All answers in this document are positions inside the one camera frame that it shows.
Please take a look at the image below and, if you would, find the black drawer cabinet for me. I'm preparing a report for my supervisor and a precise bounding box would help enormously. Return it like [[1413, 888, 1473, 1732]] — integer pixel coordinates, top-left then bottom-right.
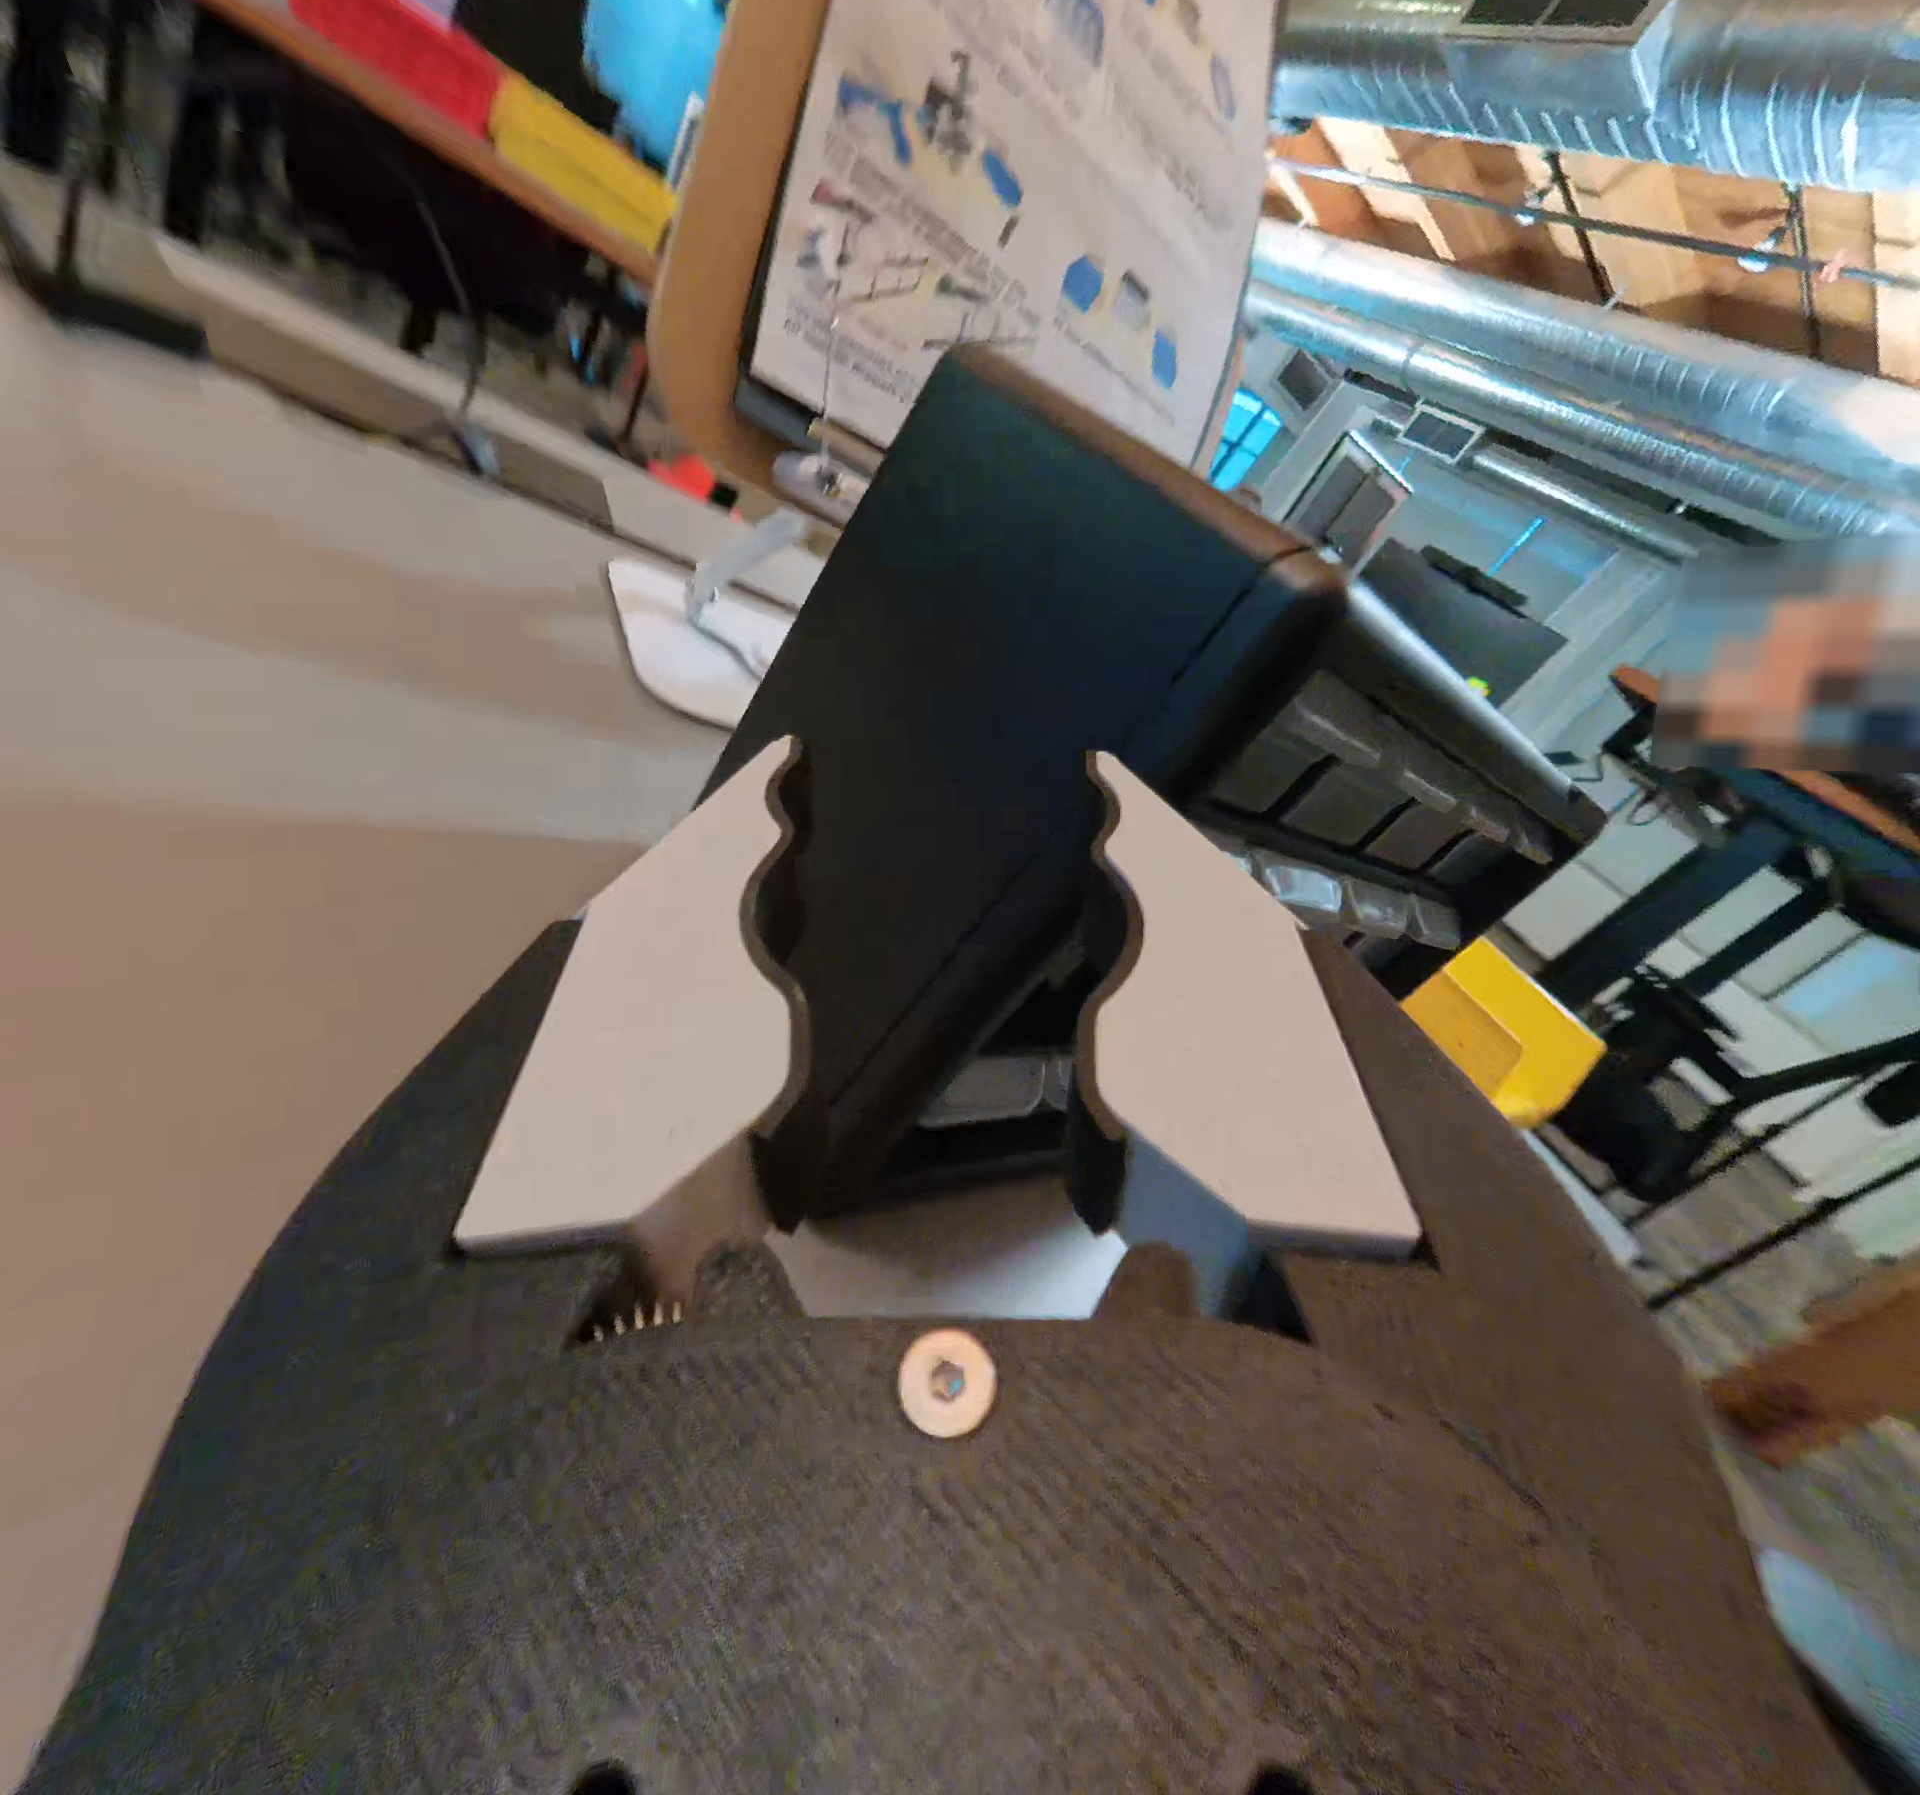
[[700, 338, 1613, 1234]]

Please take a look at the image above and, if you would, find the grey desk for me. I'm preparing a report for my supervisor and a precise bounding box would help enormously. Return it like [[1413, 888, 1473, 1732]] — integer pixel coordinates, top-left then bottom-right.
[[0, 273, 1144, 1767]]

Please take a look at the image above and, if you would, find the black cable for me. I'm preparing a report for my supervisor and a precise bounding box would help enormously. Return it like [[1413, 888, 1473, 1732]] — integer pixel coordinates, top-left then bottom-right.
[[396, 160, 504, 476]]

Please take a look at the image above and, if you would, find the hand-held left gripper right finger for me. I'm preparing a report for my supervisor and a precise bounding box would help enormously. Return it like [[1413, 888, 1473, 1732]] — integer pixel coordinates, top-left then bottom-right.
[[1066, 750, 1425, 1319]]

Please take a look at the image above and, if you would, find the group of small cabinet drawers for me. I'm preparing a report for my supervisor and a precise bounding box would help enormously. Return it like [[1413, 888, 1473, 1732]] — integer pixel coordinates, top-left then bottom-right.
[[915, 671, 1563, 1136]]

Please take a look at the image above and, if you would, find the silver ventilation duct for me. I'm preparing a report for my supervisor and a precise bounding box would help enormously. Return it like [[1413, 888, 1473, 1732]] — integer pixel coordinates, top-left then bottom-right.
[[1270, 0, 1920, 193], [1242, 218, 1920, 543]]

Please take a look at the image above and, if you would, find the white poster stand base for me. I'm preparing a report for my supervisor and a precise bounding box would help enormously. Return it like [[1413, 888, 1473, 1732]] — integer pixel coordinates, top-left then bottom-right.
[[603, 506, 843, 733]]

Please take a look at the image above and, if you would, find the small yellow plastic bin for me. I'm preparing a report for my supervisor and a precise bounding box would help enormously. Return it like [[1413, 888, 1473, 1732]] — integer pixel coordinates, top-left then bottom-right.
[[489, 74, 679, 256]]

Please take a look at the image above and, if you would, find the red plastic bin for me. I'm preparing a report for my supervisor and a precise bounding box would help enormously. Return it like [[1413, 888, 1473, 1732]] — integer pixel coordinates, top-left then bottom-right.
[[281, 0, 509, 136]]

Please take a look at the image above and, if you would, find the large yellow plastic bin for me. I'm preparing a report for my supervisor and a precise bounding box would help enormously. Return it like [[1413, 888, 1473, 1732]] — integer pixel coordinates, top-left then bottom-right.
[[1400, 938, 1610, 1131]]

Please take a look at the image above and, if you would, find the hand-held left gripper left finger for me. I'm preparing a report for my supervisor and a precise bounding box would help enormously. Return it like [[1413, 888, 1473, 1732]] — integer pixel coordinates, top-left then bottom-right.
[[451, 737, 819, 1314]]

